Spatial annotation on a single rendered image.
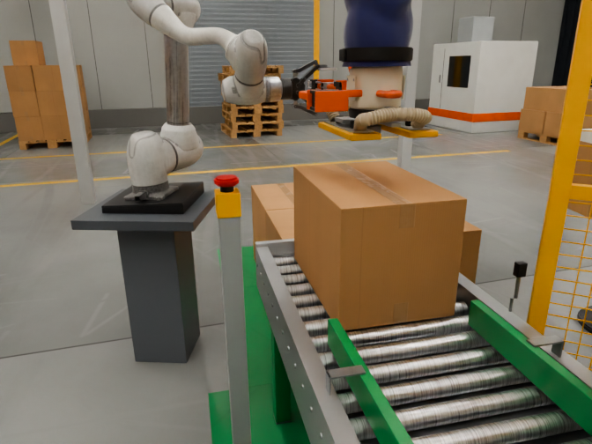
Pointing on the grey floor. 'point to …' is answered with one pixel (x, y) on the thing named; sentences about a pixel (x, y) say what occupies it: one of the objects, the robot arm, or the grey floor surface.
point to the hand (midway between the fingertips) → (332, 87)
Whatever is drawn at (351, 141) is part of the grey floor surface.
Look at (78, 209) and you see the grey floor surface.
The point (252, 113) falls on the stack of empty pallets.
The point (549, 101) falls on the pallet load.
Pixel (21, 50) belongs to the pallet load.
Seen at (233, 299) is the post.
